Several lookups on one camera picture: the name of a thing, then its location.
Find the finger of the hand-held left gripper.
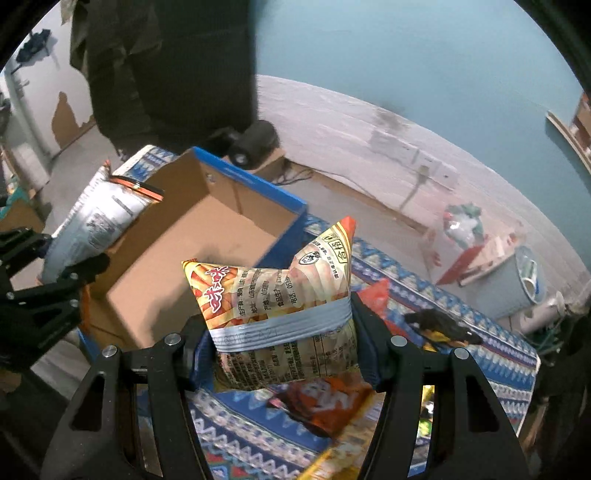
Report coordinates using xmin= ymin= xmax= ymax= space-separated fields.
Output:
xmin=0 ymin=253 xmax=112 ymax=372
xmin=0 ymin=227 xmax=52 ymax=278

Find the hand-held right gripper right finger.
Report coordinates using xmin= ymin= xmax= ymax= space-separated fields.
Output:
xmin=350 ymin=294 xmax=528 ymax=480

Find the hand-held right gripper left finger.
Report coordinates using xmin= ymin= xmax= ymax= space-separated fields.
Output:
xmin=39 ymin=318 xmax=219 ymax=480

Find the red-orange cartoon snack packet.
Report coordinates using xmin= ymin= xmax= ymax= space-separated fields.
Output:
xmin=355 ymin=277 xmax=393 ymax=320

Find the silver snack bag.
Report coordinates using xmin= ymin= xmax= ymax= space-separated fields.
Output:
xmin=39 ymin=161 xmax=165 ymax=283

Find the yellow striped snack packet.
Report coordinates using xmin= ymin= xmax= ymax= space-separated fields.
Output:
xmin=181 ymin=216 xmax=360 ymax=394

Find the blue cardboard box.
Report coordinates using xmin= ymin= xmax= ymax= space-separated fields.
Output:
xmin=78 ymin=146 xmax=308 ymax=352

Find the gold snack packet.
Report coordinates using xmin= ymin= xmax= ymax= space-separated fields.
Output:
xmin=299 ymin=383 xmax=437 ymax=480

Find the orange snack packet white print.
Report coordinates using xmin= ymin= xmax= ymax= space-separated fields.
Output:
xmin=267 ymin=373 xmax=376 ymax=438

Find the black snack packet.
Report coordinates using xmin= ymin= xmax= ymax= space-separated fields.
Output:
xmin=403 ymin=308 xmax=484 ymax=348

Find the blue patterned blanket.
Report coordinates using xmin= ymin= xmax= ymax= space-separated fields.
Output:
xmin=111 ymin=144 xmax=542 ymax=480

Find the red and white carton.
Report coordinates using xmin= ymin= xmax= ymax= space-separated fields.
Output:
xmin=421 ymin=216 xmax=528 ymax=288

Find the white plastic bag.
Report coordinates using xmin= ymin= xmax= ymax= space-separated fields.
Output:
xmin=434 ymin=202 xmax=486 ymax=252

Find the grey trash bin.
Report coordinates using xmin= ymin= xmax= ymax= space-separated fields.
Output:
xmin=488 ymin=246 xmax=549 ymax=320

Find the white paper roll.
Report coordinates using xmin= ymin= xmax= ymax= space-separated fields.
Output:
xmin=521 ymin=291 xmax=579 ymax=334

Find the dark blue hanging cloth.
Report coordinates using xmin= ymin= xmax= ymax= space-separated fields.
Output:
xmin=13 ymin=28 xmax=52 ymax=64

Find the black round device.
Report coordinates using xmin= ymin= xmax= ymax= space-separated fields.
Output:
xmin=228 ymin=119 xmax=281 ymax=170

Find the wooden shelf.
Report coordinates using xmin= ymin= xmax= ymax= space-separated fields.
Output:
xmin=546 ymin=91 xmax=591 ymax=172

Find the grey plug with cable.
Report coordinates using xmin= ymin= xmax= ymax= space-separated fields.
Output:
xmin=401 ymin=165 xmax=431 ymax=210

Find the black floor cable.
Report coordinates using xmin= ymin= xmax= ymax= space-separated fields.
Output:
xmin=271 ymin=165 xmax=317 ymax=186

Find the white wall socket strip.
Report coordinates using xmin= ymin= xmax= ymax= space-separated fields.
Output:
xmin=368 ymin=128 xmax=459 ymax=191

